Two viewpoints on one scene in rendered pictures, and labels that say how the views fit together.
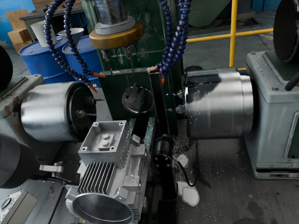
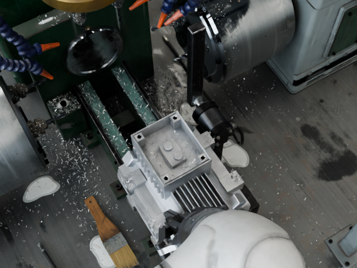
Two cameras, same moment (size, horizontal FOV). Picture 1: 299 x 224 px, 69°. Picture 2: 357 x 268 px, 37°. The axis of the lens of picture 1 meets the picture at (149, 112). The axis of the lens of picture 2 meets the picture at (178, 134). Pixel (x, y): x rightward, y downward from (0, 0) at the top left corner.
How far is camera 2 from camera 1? 0.66 m
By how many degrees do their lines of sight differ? 39
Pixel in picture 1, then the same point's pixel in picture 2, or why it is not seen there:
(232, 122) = (275, 44)
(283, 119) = (328, 19)
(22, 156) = not seen: hidden behind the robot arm
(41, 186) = not seen: outside the picture
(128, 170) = (212, 170)
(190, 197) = (236, 157)
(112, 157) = (204, 168)
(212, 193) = (256, 138)
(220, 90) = (256, 9)
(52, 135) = (10, 186)
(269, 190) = (312, 100)
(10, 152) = not seen: hidden behind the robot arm
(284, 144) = (325, 43)
